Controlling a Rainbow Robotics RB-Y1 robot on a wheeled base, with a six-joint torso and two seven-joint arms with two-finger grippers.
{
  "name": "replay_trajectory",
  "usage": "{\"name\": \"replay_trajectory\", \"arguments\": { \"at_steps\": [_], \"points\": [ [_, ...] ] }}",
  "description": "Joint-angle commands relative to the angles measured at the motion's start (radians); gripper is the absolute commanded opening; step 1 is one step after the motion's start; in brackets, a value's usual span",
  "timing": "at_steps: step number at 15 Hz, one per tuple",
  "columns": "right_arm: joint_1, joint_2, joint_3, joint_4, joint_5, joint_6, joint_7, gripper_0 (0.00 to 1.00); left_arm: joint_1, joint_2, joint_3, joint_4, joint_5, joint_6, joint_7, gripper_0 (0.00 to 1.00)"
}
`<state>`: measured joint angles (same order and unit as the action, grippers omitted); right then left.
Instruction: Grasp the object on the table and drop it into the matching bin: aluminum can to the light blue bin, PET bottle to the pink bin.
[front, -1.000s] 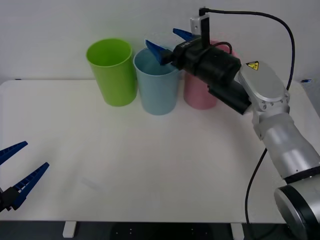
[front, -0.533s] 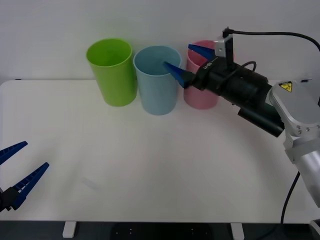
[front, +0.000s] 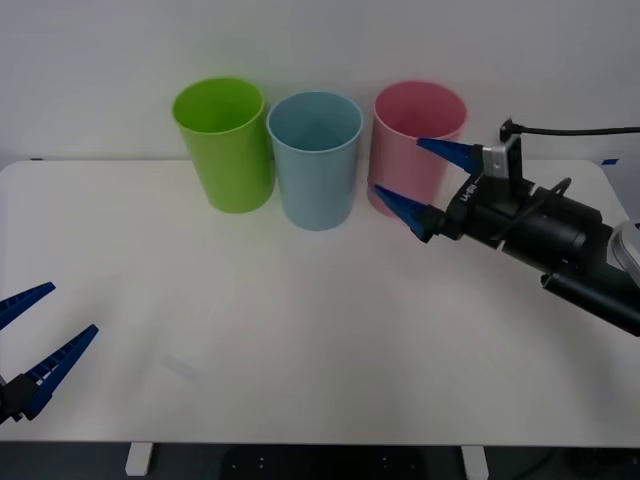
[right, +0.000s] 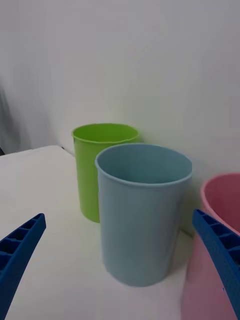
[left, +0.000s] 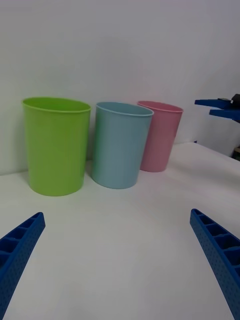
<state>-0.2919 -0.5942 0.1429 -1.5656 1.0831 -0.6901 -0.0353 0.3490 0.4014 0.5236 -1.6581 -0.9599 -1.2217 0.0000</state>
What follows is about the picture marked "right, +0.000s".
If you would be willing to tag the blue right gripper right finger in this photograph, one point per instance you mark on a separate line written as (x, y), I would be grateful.
(222, 252)

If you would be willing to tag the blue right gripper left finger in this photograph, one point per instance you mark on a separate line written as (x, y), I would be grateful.
(17, 262)

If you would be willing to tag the pink plastic bin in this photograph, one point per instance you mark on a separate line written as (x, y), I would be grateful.
(207, 287)

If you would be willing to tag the pale blue plastic bin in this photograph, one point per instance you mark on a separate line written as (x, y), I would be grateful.
(140, 225)

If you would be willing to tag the green plastic bin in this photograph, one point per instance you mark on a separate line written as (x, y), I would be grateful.
(87, 175)

